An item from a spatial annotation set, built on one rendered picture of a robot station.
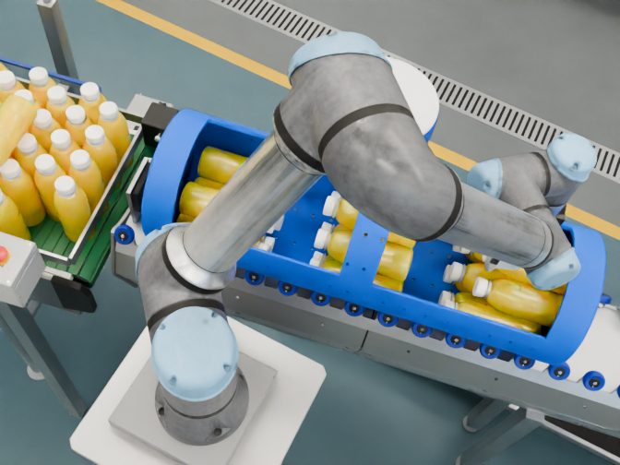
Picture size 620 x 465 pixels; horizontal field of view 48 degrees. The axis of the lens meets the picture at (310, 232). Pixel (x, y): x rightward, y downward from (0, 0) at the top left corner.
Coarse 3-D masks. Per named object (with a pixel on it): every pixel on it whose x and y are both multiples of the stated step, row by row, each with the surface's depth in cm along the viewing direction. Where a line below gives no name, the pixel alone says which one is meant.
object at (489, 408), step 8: (488, 400) 217; (496, 400) 210; (480, 408) 224; (488, 408) 217; (496, 408) 215; (504, 408) 213; (472, 416) 230; (480, 416) 224; (488, 416) 222; (464, 424) 238; (472, 424) 233; (480, 424) 231; (472, 432) 238
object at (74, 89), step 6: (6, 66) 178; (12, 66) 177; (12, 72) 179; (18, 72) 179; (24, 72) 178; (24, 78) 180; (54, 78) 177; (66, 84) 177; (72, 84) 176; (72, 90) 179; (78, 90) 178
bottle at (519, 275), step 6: (504, 270) 137; (510, 270) 137; (516, 270) 136; (522, 270) 136; (510, 276) 138; (516, 276) 137; (522, 276) 136; (528, 282) 138; (558, 288) 137; (564, 288) 137
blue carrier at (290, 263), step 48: (192, 144) 134; (240, 144) 154; (144, 192) 134; (288, 240) 158; (384, 240) 130; (576, 240) 133; (336, 288) 137; (384, 288) 134; (432, 288) 155; (576, 288) 129; (480, 336) 137; (528, 336) 132; (576, 336) 130
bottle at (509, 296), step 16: (496, 288) 137; (512, 288) 136; (528, 288) 137; (496, 304) 137; (512, 304) 136; (528, 304) 136; (544, 304) 135; (560, 304) 136; (528, 320) 138; (544, 320) 136
